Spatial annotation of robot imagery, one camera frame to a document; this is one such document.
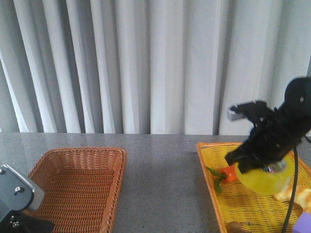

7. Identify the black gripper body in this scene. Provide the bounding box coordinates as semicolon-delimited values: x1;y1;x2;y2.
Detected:
0;211;55;233
239;106;311;167

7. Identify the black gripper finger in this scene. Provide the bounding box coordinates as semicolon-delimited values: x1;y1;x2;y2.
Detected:
238;159;262;174
225;148;249;165

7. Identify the yellow clear tape roll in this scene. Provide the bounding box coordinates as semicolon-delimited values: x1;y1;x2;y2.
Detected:
236;155;295;195

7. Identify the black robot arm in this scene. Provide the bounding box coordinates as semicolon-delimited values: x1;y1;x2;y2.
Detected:
225;77;311;173

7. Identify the orange toy carrot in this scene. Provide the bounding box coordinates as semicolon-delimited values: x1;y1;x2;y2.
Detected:
206;165;238;194

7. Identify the small black-lidded jar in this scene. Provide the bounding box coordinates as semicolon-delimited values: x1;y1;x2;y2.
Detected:
261;159;287;173

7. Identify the yellow woven tray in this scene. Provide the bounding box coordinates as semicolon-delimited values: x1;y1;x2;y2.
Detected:
196;142;311;233

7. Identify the brown toy animal figure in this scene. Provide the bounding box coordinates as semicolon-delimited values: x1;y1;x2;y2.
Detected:
226;221;251;233

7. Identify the toy bread croissant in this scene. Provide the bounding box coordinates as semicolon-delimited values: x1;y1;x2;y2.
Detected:
274;185;311;214

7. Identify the brown wicker basket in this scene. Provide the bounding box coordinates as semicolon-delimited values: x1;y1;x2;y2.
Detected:
24;148;127;233

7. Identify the purple foam block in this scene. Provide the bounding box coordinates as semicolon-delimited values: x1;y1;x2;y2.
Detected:
292;212;311;233

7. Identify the grey pleated curtain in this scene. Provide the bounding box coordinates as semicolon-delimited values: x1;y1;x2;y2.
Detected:
0;0;311;135

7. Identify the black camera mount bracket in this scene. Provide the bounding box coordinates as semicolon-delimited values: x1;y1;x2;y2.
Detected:
238;100;273;128

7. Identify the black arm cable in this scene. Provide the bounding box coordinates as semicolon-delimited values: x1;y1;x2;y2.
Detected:
281;135;311;233

